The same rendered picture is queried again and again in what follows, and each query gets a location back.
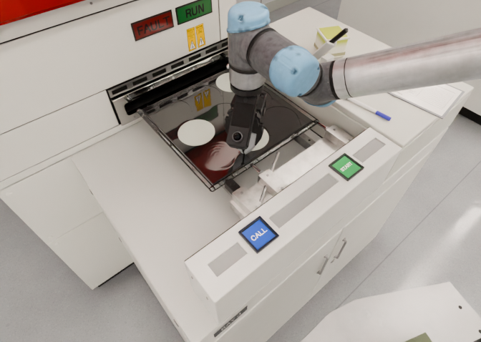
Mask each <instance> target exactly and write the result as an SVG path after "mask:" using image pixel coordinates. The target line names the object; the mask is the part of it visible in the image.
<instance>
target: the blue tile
mask: <svg viewBox="0 0 481 342"><path fill-rule="evenodd" d="M242 234H243V235H244V236H245V237H246V238H247V239H248V240H249V241H250V243H251V244H252V245H253V246H254V247H255V248H256V249H257V250H258V249H260V248H261V247H262V246H264V245H265V244H266V243H267V242H268V241H269V240H271V239H272V238H274V237H275V235H274V234H273V233H272V232H271V231H270V230H269V229H268V228H267V227H266V226H265V225H264V224H263V223H262V222H261V221H260V220H258V221H257V222H256V223H254V224H253V225H252V226H250V227H249V228H247V229H246V230H244V231H243V232H242Z"/></svg>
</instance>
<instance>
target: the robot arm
mask: <svg viewBox="0 0 481 342"><path fill-rule="evenodd" d="M270 21H271V20H270V19H269V10H268V8H267V7H266V6H265V5H263V4H261V3H258V2H255V1H243V2H241V3H238V4H235V5H233V6H232V7H231V8H230V9H229V11H228V28H227V29H226V31H227V33H228V64H227V65H226V68H227V69H229V80H230V89H231V90H232V92H233V93H235V95H234V97H233V100H232V102H231V103H230V106H231V108H230V109H229V110H228V112H227V114H228V115H229V116H226V117H225V131H226V133H227V134H228V135H227V138H226V143H227V144H228V145H229V147H232V148H236V149H239V150H240V152H241V153H243V154H248V153H249V152H250V151H251V150H252V149H253V148H254V147H255V146H256V145H257V144H258V142H259V141H260V140H261V138H262V136H263V131H264V127H263V123H262V122H261V116H260V114H261V112H262V110H263V115H264V114H265V111H266V97H267V93H264V92H262V91H263V86H264V83H265V80H266V79H267V80H268V81H269V82H270V83H272V84H273V86H274V87H275V88H276V89H278V90H279V91H281V92H284V93H285V94H287V95H288V96H290V97H299V98H300V99H302V100H303V101H304V102H306V103H307V104H310V105H312V106H316V107H328V106H330V105H331V104H333V103H334V102H335V101H336V100H338V99H348V98H353V97H363V96H368V95H373V94H382V93H387V92H397V91H402V90H407V89H416V88H422V87H431V86H436V85H441V84H451V83H455V82H465V81H470V80H476V79H481V28H478V29H472V30H468V31H462V32H459V33H456V34H450V35H446V36H440V37H437V38H433V39H427V40H424V41H418V42H415V43H411V44H405V45H401V46H397V47H392V48H388V49H383V50H379V51H375V52H369V53H366V54H360V55H356V56H353V57H347V58H343V59H338V60H333V61H330V62H324V63H319V61H318V60H317V58H316V57H314V56H313V55H312V54H311V53H310V52H309V51H308V50H307V49H305V48H303V47H300V46H299V45H297V44H295V43H293V42H292V41H291V40H289V39H287V38H286V37H284V36H283V35H281V34H279V33H278V32H277V31H276V30H275V29H273V28H271V27H270V26H269V23H270ZM262 95H263V96H264V97H263V98H262V97H260V96H262Z"/></svg>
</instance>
